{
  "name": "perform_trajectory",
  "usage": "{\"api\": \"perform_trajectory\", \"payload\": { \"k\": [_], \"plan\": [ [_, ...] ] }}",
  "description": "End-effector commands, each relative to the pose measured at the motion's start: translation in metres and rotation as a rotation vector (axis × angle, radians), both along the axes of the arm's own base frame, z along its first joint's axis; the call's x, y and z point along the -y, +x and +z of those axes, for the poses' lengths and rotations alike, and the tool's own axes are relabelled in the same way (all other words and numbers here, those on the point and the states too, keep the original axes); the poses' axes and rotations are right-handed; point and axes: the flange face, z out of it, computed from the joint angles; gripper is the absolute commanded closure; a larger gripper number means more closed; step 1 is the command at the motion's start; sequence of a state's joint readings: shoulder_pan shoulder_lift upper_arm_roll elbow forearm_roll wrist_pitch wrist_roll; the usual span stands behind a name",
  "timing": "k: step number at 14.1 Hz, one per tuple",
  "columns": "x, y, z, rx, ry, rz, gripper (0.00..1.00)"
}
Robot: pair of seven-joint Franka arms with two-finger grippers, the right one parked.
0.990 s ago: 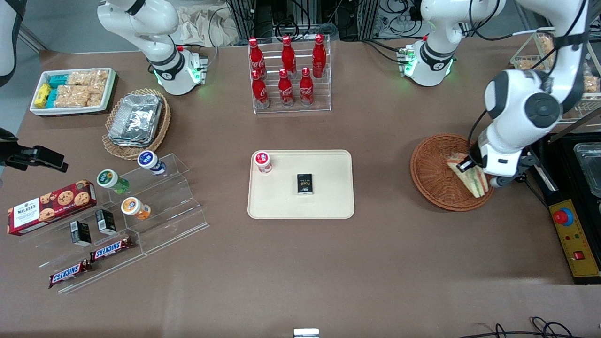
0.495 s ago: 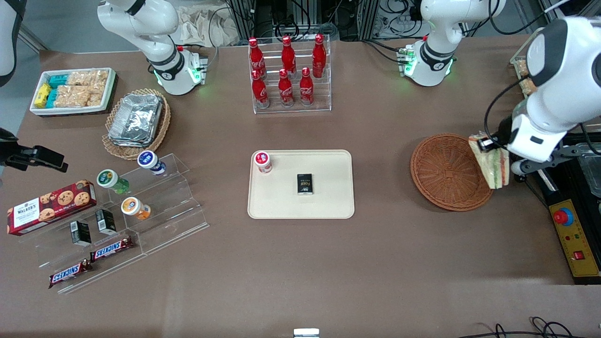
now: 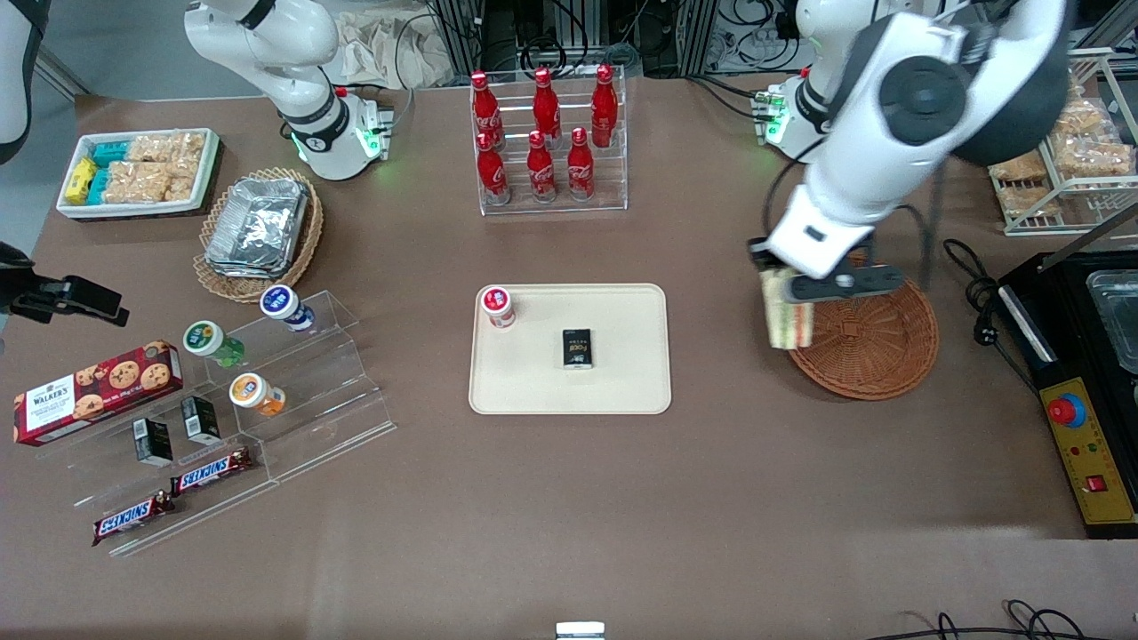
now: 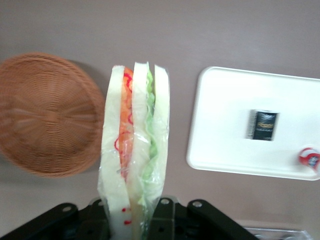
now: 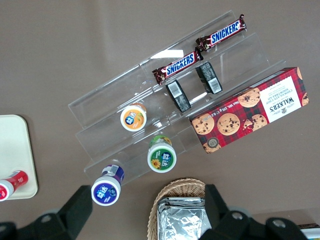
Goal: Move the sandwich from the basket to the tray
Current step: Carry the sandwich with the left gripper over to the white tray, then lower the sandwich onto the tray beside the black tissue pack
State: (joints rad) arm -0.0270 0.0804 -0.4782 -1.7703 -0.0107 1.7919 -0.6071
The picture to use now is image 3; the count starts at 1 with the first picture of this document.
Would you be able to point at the triangular sandwich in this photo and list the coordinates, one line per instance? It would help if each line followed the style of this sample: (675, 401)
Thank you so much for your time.
(789, 322)

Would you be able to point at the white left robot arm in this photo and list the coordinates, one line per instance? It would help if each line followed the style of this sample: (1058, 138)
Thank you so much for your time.
(925, 89)

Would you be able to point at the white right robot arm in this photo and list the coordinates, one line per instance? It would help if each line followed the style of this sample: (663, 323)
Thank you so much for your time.
(302, 53)

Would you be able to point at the brown wicker basket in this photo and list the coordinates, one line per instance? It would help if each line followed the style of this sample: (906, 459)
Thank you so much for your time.
(880, 347)

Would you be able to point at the cream plastic tray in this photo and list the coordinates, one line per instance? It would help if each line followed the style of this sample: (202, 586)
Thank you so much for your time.
(622, 373)

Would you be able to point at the light wicker basket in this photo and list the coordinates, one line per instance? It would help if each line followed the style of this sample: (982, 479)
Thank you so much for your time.
(307, 240)

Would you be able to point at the red Walkers cookie box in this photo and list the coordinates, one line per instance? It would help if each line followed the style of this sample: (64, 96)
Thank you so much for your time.
(89, 396)

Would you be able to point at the white rectangular snack bin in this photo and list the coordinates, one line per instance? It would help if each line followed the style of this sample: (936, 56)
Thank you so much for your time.
(133, 209)

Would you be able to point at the teal snack packet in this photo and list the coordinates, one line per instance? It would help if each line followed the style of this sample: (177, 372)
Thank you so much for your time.
(108, 153)
(100, 185)

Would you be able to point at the yellow snack packet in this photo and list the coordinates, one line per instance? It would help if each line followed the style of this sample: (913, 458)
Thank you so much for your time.
(80, 180)

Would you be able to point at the green cap yogurt bottle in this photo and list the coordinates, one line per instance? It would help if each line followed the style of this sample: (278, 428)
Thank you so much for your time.
(209, 341)

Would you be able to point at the clear bag of crackers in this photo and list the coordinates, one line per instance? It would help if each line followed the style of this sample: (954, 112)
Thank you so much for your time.
(149, 148)
(182, 184)
(188, 147)
(135, 182)

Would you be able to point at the small black carton white label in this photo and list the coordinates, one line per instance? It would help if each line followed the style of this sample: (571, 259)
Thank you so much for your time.
(201, 420)
(153, 442)

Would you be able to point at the stack of foil trays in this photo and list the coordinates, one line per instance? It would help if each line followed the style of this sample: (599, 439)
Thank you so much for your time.
(258, 227)

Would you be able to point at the orange cap yogurt bottle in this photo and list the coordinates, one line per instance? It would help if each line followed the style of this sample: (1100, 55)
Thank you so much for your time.
(253, 394)

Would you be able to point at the blue cap yogurt bottle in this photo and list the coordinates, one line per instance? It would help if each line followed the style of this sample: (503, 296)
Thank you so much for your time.
(284, 306)

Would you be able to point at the red cola bottle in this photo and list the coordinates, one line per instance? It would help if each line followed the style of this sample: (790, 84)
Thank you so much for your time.
(604, 105)
(580, 169)
(540, 171)
(492, 173)
(545, 105)
(485, 111)

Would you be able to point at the Snickers chocolate bar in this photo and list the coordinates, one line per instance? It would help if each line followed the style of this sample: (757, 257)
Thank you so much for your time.
(212, 471)
(132, 518)

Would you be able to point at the small black box gold print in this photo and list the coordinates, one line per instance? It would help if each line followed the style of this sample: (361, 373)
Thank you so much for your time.
(578, 348)

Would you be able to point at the clear bag of biscuits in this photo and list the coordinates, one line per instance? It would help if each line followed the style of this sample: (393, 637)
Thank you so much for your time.
(1093, 158)
(1083, 117)
(1029, 201)
(1021, 169)

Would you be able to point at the clear acrylic bottle rack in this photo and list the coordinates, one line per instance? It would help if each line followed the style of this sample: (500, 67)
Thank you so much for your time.
(551, 209)

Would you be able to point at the clear acrylic stepped display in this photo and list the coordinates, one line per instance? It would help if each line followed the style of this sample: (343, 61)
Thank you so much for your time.
(338, 400)

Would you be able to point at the red cap yogurt bottle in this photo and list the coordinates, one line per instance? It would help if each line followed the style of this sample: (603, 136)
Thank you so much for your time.
(498, 305)

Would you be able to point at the yellow emergency stop control box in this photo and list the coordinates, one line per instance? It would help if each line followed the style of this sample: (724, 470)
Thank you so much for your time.
(1089, 462)

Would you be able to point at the crumpled beige paper bag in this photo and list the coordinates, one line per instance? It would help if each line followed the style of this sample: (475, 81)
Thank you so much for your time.
(373, 53)

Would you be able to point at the small white metal object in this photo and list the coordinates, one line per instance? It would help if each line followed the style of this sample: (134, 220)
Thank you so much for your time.
(580, 631)

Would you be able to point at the aluminium frame equipment rack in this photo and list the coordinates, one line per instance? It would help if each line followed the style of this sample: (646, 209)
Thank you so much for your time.
(516, 36)

